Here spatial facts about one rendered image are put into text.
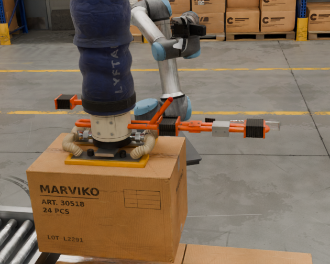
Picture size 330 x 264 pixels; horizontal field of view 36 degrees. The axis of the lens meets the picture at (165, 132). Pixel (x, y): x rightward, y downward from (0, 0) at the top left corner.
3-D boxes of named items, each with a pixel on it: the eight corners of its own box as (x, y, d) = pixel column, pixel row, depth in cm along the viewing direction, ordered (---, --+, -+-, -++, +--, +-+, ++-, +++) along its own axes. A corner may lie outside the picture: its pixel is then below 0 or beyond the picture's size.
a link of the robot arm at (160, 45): (122, 0, 294) (155, 45, 239) (142, -3, 296) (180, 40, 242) (123, 19, 300) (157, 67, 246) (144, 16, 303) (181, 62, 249)
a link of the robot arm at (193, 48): (176, 57, 255) (173, 33, 251) (197, 53, 258) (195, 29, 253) (182, 61, 247) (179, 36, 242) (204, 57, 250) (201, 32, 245)
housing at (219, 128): (211, 136, 205) (211, 126, 204) (213, 130, 212) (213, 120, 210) (229, 137, 204) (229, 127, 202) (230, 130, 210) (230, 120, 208)
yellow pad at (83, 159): (64, 164, 211) (63, 153, 209) (73, 154, 220) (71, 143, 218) (144, 168, 204) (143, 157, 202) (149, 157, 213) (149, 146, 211)
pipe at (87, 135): (65, 154, 211) (63, 142, 209) (85, 131, 234) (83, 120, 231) (144, 158, 205) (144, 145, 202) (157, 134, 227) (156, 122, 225)
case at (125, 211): (39, 252, 222) (25, 170, 207) (70, 205, 258) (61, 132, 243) (173, 263, 211) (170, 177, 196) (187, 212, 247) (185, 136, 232)
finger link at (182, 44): (172, 56, 224) (174, 40, 229) (185, 56, 223) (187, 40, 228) (171, 51, 221) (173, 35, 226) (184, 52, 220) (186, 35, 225)
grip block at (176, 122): (157, 136, 208) (156, 123, 206) (161, 127, 217) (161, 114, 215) (177, 137, 207) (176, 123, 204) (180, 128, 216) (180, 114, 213)
